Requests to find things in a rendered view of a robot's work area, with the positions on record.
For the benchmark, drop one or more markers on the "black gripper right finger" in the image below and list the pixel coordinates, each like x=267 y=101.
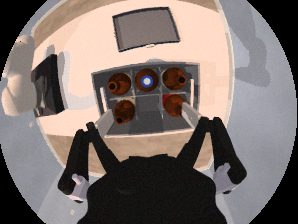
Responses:
x=229 y=171

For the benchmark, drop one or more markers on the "dark grey divided crate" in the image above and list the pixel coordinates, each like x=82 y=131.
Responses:
x=152 y=118

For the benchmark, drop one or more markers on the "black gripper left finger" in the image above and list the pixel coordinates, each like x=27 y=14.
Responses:
x=74 y=181

